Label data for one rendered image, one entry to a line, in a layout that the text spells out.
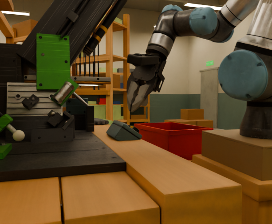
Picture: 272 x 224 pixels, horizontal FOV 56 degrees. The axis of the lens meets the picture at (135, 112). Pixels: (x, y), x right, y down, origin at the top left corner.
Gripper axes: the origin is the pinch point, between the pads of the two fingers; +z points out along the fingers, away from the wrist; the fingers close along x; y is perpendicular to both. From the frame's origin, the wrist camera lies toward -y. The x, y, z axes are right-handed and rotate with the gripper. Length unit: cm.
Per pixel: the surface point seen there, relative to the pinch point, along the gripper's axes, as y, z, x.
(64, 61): 0.4, -9.5, 33.2
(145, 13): 721, -552, 506
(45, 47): -4.2, -11.2, 39.3
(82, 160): -16.0, 18.6, -2.6
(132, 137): 12.2, 7.1, 2.2
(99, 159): -14.0, 17.0, -5.3
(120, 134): 9.4, 7.9, 5.1
